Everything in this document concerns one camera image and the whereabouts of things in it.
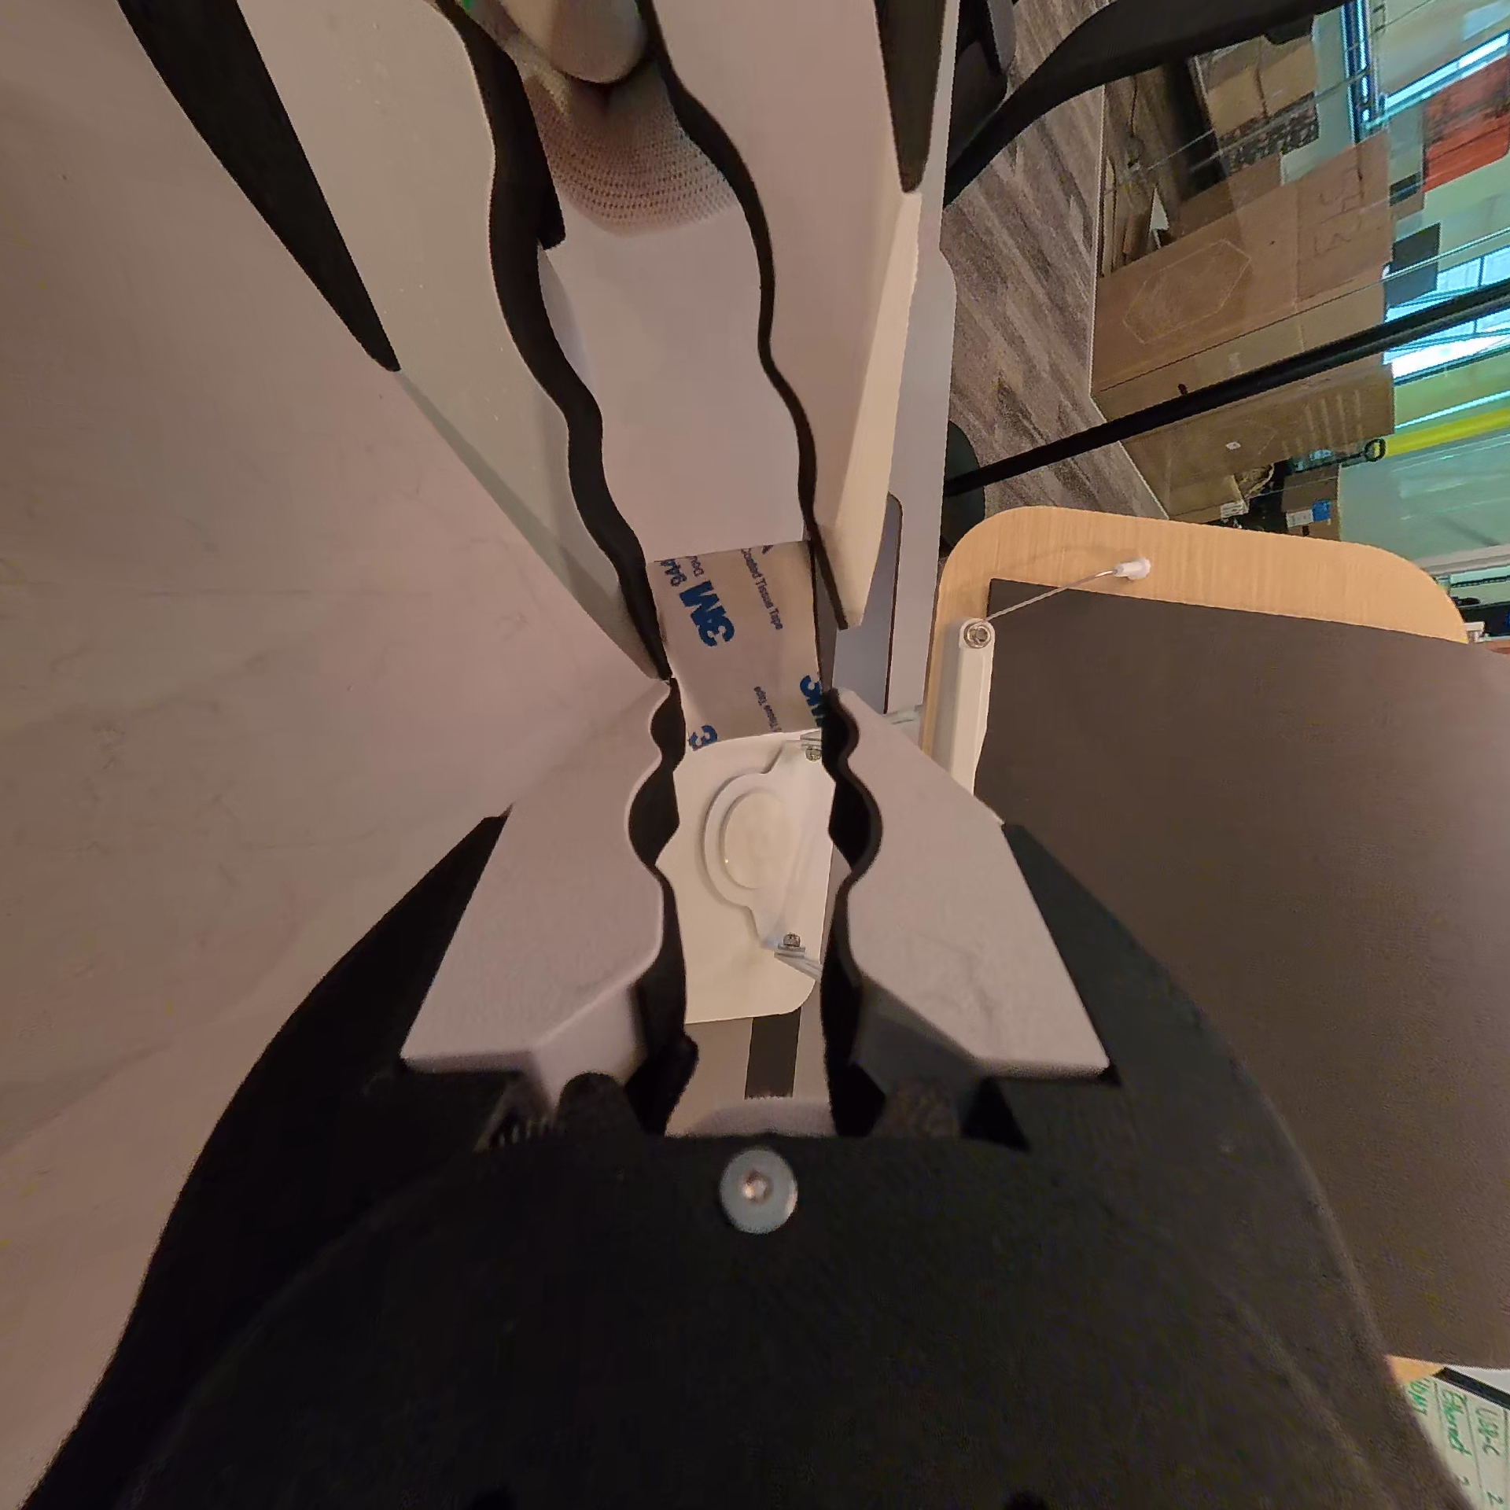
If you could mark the black metal pole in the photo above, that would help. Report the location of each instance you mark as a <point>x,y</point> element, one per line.
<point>1181,409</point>

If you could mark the white mounting plate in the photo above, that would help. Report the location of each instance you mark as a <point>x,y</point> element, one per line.
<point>710,943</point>

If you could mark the white adhesive tape piece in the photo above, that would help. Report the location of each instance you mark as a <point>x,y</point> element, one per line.
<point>731,636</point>

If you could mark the whiteboard with handwriting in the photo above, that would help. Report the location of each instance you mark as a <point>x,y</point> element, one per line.
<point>1465,1439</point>

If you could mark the large brown cardboard box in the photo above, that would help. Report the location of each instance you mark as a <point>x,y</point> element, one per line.
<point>1239,294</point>

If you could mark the small brown cardboard box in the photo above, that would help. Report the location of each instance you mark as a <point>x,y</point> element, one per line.
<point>1251,95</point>

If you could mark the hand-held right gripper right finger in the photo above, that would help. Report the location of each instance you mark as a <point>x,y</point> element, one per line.
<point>957,943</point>

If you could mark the black-topped plywood board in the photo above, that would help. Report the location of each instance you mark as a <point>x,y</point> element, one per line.
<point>1239,943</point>

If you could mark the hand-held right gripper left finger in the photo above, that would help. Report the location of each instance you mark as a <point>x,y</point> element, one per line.
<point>542,920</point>

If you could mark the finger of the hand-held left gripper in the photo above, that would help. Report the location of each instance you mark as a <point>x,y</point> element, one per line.
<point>815,175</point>
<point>474,294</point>

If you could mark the person's left hand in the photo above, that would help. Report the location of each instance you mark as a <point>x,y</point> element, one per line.
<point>626,165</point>

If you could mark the black chair base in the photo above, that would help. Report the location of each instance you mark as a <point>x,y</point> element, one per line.
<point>986,30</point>

